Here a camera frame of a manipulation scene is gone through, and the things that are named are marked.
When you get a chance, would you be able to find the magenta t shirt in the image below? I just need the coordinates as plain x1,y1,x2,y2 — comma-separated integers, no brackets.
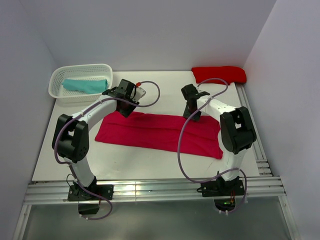
95,112,223,160

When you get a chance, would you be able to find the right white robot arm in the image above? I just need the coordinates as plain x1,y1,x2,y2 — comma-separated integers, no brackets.
177,84,257,195

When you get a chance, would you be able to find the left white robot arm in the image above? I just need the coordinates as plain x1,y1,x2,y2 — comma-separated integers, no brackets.
52,79,146,200

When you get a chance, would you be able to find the teal rolled t shirt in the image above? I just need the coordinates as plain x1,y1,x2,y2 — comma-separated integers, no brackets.
62,79,109,95

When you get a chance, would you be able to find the white perforated plastic basket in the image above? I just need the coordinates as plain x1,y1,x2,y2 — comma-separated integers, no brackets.
48,63,113,103

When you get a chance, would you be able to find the folded red t shirt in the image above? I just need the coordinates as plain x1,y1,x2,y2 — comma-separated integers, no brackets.
191,66,247,85

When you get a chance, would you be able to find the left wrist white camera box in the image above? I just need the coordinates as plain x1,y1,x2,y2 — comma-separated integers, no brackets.
132,87,147,102

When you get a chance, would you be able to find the right side aluminium rail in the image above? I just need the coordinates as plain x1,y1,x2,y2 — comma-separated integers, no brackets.
236,83,273,177

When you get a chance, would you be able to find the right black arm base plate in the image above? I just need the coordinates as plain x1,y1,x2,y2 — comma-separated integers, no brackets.
196,174,247,213

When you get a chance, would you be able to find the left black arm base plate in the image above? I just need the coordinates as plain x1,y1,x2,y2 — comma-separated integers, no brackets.
66,178,114,221

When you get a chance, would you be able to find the front aluminium rail frame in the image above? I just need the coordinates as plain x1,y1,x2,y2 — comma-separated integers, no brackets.
22,176,286,205

